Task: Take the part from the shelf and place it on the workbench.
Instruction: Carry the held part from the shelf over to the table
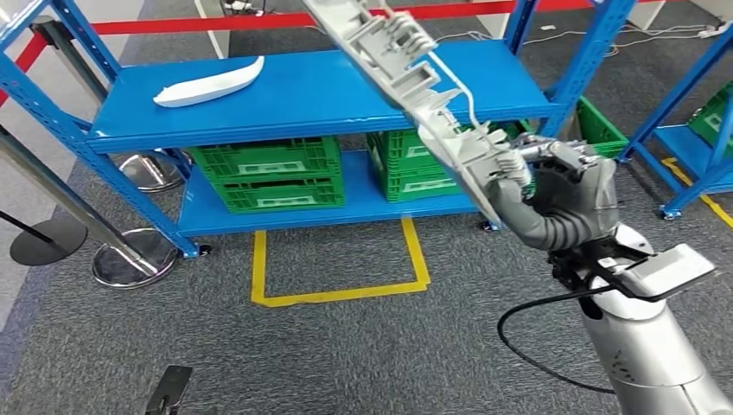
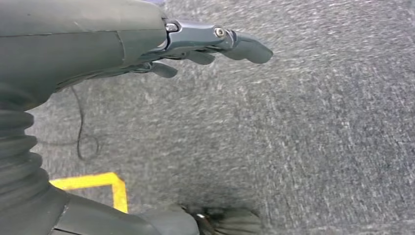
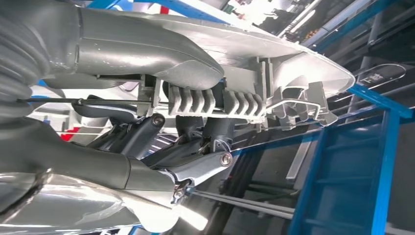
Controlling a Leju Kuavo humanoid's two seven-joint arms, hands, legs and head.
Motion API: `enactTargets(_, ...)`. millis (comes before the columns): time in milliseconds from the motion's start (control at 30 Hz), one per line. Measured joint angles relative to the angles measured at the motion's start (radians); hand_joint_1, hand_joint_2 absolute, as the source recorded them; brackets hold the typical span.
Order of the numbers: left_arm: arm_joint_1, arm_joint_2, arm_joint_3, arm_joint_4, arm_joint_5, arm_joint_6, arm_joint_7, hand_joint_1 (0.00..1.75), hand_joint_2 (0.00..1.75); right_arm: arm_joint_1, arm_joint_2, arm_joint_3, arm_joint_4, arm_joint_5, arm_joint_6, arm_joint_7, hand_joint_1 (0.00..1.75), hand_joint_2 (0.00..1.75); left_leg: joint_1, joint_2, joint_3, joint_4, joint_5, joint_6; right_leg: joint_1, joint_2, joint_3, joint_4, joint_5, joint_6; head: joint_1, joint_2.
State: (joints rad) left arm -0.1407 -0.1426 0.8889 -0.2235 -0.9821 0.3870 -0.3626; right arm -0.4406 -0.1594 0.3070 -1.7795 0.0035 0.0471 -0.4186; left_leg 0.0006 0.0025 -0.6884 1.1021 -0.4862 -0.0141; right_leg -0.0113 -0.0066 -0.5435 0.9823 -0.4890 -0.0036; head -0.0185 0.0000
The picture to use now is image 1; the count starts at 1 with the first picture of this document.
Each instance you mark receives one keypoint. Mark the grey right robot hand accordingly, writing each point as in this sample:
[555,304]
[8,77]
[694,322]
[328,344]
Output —
[584,200]

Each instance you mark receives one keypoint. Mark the grey plastic wheel hubcap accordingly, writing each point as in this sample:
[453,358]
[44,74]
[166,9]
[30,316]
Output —
[401,68]

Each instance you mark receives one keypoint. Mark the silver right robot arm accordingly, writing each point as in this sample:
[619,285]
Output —
[641,355]

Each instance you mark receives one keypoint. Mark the blue metal shelf rack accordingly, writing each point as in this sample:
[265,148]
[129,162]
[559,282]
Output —
[315,97]
[681,86]

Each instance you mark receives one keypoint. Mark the white curved plastic part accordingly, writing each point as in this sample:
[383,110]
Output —
[206,86]

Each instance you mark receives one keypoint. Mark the yellow floor tape square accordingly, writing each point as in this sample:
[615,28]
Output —
[716,209]

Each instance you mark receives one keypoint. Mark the white desk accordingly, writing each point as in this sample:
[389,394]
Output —
[647,14]
[492,26]
[215,34]

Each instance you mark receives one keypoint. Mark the black power strip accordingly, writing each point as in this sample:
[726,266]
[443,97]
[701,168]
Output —
[243,7]

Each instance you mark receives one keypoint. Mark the red barrier belt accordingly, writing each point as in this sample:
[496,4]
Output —
[200,24]
[23,63]

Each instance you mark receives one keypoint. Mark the chrome barrier stanchion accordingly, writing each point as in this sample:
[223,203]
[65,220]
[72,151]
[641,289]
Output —
[134,258]
[149,172]

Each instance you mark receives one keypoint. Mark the black barrier stanchion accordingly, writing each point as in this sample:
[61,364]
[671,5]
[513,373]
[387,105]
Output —
[48,240]

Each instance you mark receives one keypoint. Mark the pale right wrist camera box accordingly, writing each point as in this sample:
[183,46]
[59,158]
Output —
[670,269]

